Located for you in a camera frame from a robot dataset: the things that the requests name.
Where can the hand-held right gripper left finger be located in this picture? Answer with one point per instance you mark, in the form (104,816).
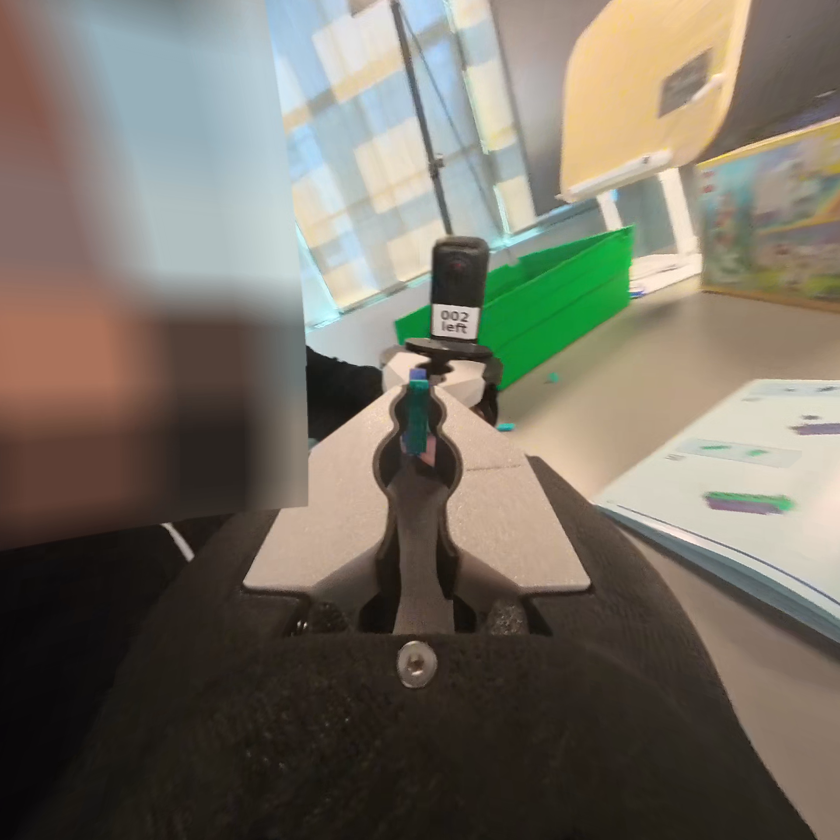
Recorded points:
(328,525)

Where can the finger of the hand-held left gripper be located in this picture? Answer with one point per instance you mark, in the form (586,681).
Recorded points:
(469,384)
(394,367)

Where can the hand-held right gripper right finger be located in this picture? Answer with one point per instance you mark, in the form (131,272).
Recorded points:
(518,525)

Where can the blue purple toy brick assembly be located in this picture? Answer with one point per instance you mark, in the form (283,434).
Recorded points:
(413,447)

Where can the person's left forearm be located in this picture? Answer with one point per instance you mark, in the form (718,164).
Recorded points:
(341,394)

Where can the colourful toy set box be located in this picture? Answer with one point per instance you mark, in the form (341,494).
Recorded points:
(774,216)

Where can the green plastic bin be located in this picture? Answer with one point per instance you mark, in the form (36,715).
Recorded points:
(544,308)

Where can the black tripod stand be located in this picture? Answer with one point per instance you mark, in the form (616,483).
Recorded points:
(426,131)

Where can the white paper leaflet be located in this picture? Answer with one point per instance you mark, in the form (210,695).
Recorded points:
(663,269)

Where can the pale blue instruction booklet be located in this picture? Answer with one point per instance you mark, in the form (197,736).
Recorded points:
(735,472)

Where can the light wooden table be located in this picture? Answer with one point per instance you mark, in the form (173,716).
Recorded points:
(630,92)

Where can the person's black clothed body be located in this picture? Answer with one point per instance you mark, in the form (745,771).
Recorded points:
(79,623)

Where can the small black panel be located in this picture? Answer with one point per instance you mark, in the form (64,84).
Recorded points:
(686,82)

